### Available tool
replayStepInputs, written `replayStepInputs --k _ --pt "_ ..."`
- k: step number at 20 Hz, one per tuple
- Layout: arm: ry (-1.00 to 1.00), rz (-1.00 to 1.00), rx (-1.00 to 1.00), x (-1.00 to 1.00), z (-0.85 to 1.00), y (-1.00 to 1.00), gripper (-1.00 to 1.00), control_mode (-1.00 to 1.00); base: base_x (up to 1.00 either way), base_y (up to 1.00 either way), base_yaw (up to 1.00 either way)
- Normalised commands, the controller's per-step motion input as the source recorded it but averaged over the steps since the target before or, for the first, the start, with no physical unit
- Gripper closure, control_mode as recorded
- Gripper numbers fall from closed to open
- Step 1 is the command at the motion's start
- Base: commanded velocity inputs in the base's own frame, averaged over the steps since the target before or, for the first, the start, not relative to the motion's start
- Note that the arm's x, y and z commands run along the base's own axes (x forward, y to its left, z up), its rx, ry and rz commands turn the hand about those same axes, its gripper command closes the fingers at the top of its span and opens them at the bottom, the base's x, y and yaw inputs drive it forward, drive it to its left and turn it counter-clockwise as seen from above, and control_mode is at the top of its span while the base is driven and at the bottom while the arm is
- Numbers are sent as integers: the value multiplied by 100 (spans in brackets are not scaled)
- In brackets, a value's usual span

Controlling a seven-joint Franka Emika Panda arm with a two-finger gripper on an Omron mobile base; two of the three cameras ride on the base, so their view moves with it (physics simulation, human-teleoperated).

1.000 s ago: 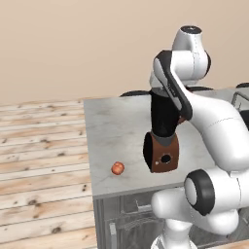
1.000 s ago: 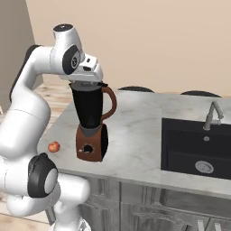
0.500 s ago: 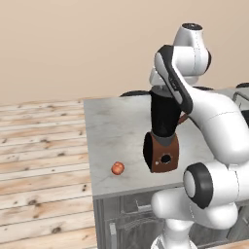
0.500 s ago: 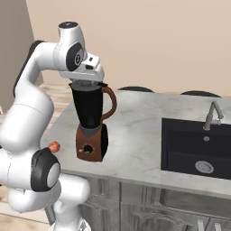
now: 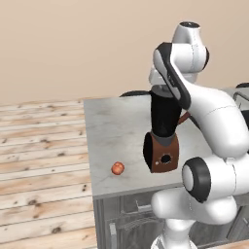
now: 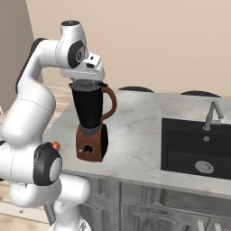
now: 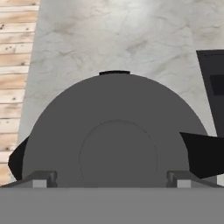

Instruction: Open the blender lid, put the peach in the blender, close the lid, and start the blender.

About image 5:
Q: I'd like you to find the orange peach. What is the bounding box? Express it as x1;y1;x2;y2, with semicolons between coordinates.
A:
111;160;125;176

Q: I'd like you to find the grey drawer handle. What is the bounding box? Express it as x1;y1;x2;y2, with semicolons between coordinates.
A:
134;199;153;212

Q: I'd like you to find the brown and black blender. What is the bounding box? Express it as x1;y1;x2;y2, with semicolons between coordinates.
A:
142;90;183;174

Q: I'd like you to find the grey cupboard door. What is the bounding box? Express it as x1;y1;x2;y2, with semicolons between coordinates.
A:
192;204;249;249

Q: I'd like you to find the grey drawer front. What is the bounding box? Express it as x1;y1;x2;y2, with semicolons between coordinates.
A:
121;190;163;214

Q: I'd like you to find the grey dishwasher handle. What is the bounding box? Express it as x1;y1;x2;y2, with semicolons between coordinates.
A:
108;222;118;249

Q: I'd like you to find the grey dishwasher door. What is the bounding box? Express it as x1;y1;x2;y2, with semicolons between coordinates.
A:
106;211;168;249

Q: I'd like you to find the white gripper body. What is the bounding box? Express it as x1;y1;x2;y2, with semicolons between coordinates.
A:
148;65;175;98

